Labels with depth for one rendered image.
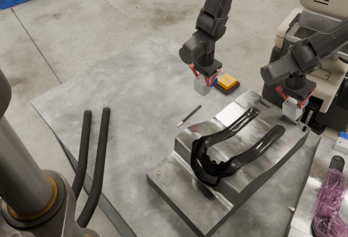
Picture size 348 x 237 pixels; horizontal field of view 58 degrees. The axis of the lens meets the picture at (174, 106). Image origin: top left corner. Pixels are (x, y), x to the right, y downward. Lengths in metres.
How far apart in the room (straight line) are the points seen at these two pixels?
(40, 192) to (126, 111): 0.81
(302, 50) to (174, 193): 0.53
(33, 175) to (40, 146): 1.87
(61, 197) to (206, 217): 0.52
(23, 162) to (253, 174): 0.66
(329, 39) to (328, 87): 0.61
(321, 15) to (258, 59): 1.56
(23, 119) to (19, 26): 1.30
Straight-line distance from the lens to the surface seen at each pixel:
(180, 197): 0.96
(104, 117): 1.19
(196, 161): 1.00
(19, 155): 0.42
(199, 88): 1.12
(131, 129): 1.19
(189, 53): 0.93
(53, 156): 2.24
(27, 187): 0.46
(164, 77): 1.37
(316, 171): 1.04
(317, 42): 0.84
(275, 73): 0.88
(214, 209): 0.95
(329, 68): 1.39
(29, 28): 3.49
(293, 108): 1.05
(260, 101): 1.20
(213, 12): 0.92
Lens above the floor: 1.72
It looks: 48 degrees down
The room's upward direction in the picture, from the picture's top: 3 degrees counter-clockwise
